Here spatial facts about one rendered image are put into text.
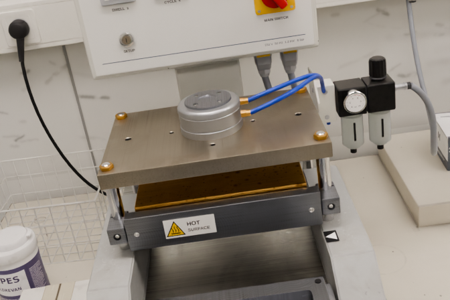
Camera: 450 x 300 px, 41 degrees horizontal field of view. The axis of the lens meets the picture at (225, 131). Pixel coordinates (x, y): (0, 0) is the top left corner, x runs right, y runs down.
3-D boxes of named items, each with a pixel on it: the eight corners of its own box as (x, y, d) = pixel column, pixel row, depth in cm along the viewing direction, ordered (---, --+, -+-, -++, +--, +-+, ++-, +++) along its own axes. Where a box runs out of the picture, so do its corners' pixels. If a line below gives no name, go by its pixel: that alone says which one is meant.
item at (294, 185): (151, 169, 89) (137, 110, 85) (301, 147, 88) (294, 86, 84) (140, 236, 73) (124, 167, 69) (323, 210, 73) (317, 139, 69)
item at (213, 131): (132, 151, 95) (115, 73, 90) (330, 122, 94) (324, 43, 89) (113, 241, 73) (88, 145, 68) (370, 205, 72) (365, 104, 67)
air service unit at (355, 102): (315, 151, 97) (308, 63, 90) (407, 138, 96) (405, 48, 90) (321, 166, 92) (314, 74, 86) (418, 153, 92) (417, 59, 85)
